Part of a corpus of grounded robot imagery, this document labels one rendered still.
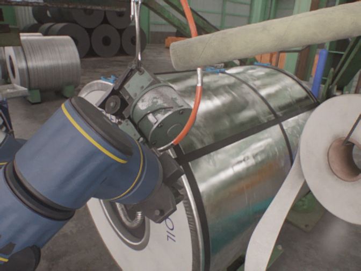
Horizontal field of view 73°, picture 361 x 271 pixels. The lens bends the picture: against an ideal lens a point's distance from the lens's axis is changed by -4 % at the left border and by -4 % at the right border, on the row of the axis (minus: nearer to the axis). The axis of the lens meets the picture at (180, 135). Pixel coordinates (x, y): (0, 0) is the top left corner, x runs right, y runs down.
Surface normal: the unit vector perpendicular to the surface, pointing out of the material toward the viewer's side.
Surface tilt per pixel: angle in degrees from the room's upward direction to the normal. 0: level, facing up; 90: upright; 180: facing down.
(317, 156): 90
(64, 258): 0
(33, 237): 100
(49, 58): 71
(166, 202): 49
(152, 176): 84
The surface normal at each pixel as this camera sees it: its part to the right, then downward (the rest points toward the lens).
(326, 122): -0.95, 0.08
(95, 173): 0.56, 0.52
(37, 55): 0.62, -0.12
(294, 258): 0.04, -0.92
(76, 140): 0.03, -0.01
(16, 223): 0.28, 0.23
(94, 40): 0.68, 0.32
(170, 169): -0.31, -0.34
